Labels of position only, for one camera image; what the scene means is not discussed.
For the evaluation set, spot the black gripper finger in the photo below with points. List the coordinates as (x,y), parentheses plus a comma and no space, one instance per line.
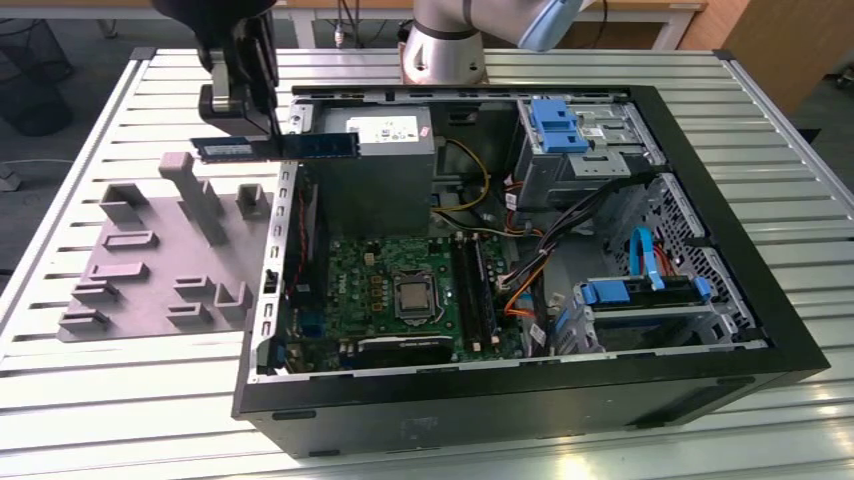
(230,122)
(266,75)

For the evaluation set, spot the black RAM slot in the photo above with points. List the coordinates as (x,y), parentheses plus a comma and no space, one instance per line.
(463,290)

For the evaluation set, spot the grey power supply unit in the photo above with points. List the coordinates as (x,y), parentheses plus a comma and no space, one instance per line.
(367,185)

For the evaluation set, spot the grey parts rack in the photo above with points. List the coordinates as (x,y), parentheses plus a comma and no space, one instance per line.
(167,235)

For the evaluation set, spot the green motherboard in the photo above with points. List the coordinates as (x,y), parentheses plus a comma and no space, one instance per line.
(354,260)

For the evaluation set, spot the silver CPU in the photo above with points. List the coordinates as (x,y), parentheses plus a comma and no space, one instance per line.
(414,297)

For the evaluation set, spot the blue drive bay latch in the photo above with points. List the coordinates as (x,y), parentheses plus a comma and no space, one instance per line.
(556,125)

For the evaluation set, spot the CPU socket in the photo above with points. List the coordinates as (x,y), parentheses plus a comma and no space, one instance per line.
(416,316)

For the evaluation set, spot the black graphics card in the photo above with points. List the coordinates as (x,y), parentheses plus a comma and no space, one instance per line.
(400,350)

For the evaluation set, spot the metal drive cage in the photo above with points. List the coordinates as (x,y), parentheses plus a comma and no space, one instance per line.
(601,165)

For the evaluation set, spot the hard disk in blue carrier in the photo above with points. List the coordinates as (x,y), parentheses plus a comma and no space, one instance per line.
(607,292)

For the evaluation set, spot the black PC case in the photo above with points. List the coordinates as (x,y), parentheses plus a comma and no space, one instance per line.
(534,405)

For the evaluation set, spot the metal disk bay cage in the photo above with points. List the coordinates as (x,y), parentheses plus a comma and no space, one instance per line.
(657,312)

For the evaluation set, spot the wooden cabinet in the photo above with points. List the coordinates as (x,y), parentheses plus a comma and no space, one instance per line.
(787,50)

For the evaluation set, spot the black office chair base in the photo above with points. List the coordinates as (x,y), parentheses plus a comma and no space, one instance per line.
(843,82)

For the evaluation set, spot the wooden desk white frame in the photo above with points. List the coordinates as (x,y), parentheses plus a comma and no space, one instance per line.
(675,27)

